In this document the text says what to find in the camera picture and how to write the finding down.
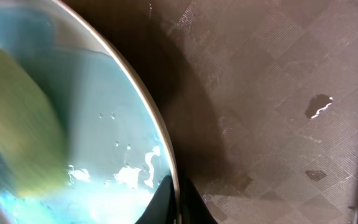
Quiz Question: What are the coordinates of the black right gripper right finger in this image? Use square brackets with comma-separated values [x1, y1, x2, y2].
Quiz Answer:
[180, 177, 218, 224]

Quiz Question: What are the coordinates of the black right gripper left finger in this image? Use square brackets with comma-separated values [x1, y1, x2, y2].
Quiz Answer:
[135, 175, 177, 224]

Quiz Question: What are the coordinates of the white plate with blue streaks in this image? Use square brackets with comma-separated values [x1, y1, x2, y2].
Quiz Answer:
[0, 1, 181, 223]

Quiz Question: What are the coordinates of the green and yellow sponge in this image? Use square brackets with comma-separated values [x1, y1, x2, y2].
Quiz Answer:
[0, 48, 68, 197]

